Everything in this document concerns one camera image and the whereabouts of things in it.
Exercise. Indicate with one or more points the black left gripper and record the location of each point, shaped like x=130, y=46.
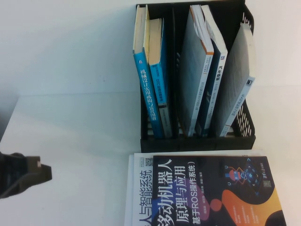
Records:
x=10, y=167

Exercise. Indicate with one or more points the blue hardcover mechanical design book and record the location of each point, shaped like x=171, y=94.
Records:
x=147, y=89

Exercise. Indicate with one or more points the grey cover light blue spine book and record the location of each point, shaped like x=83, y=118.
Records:
x=235, y=82

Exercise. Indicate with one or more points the black plastic book stand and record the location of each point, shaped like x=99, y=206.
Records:
x=231, y=143

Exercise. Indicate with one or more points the grey book orange white spine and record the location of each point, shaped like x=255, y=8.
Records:
x=192, y=77

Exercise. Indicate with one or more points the blue paperback yellowed pages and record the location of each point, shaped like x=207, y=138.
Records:
x=160, y=80

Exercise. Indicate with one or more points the dark mobile robot ROS book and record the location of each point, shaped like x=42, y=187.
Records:
x=211, y=193

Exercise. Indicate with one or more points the white spine automotive book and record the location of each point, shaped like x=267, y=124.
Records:
x=218, y=77

